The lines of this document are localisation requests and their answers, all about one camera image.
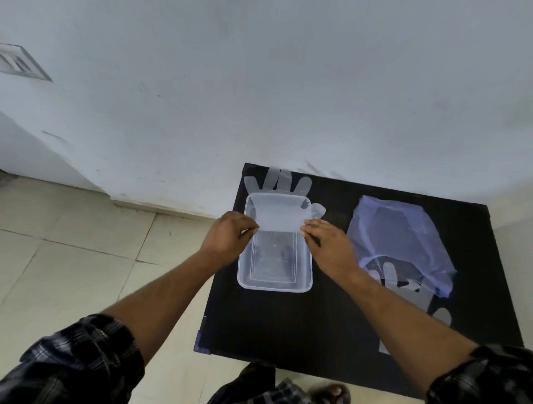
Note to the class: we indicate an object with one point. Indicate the person's right hand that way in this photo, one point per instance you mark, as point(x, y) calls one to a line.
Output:
point(331, 247)

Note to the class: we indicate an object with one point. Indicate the purple tape strip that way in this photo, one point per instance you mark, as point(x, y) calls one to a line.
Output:
point(201, 343)

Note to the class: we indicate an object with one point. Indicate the person's left thumb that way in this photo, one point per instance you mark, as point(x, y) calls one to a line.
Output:
point(248, 240)

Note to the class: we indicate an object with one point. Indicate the clear disposable plastic glove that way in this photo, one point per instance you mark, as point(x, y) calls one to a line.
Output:
point(277, 214)
point(416, 296)

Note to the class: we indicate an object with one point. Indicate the person's left hand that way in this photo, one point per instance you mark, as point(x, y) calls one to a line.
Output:
point(227, 239)

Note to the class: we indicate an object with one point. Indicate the blue translucent plastic bag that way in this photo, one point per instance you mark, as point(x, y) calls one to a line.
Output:
point(399, 237)

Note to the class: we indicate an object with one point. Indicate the clear rectangular plastic container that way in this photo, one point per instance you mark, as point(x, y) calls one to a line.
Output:
point(275, 266)

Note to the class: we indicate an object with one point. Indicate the person's right forearm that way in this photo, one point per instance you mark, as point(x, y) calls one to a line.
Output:
point(399, 322)

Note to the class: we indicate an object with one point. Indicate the person's right thumb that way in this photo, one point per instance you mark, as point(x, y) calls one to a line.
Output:
point(310, 238)

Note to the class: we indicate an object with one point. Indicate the white wall vent plate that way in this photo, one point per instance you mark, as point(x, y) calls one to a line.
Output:
point(18, 62)

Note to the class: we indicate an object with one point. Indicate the person's left forearm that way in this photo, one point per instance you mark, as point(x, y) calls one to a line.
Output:
point(166, 306)

